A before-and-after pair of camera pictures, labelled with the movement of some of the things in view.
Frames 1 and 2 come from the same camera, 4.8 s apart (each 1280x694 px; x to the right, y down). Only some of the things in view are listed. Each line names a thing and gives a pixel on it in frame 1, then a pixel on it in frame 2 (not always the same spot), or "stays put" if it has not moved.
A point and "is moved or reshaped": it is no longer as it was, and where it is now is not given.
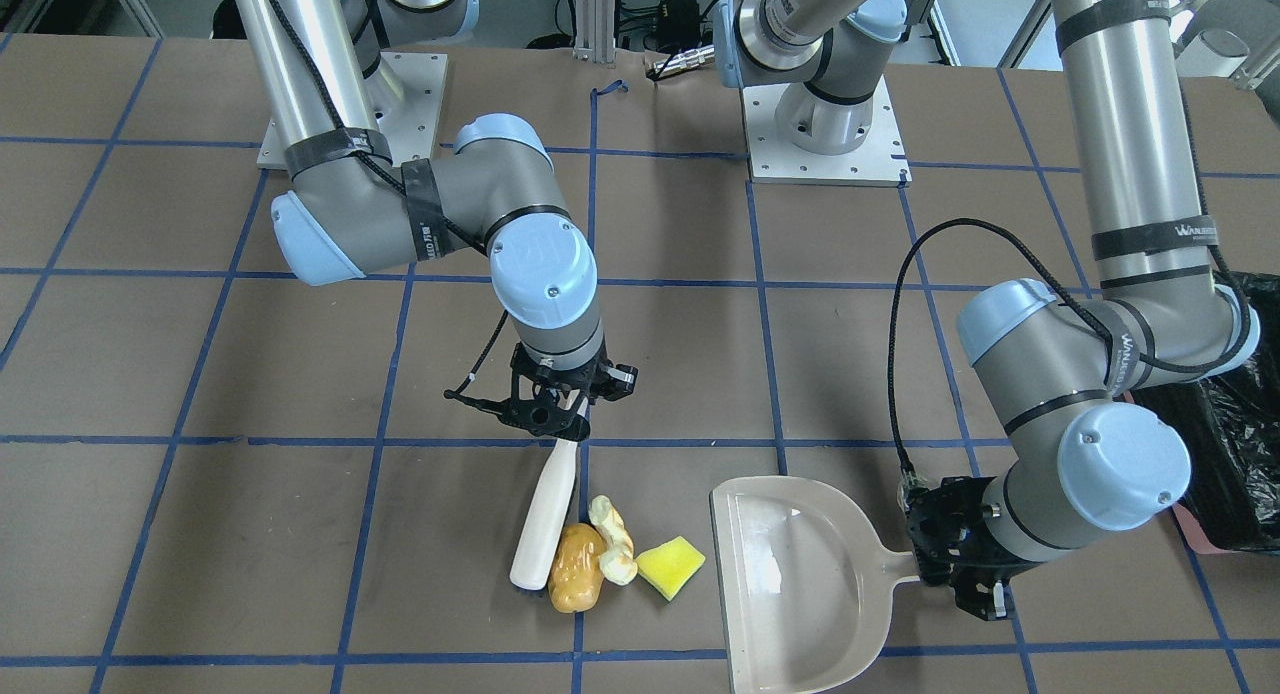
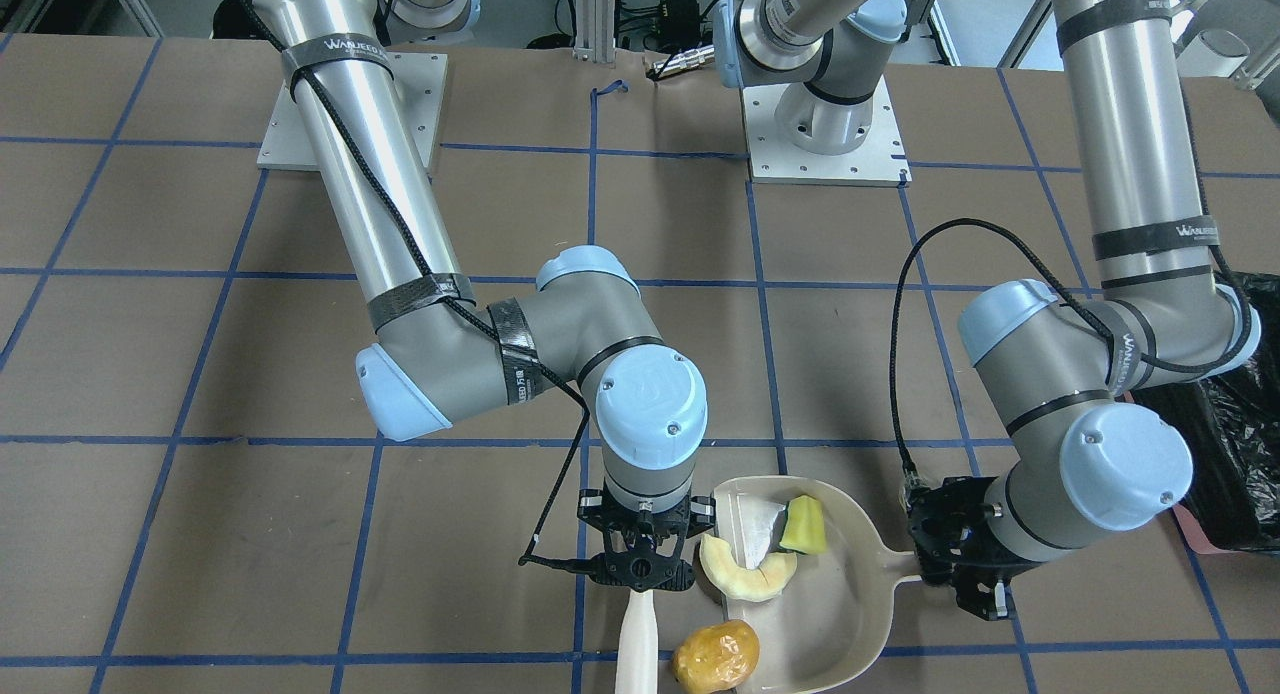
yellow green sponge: (669, 566) is moved or reshaped
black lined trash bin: (1230, 426) stays put
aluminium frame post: (595, 17) stays put
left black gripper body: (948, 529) stays put
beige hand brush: (532, 564) -> (638, 651)
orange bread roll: (577, 575) -> (716, 658)
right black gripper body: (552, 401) -> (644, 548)
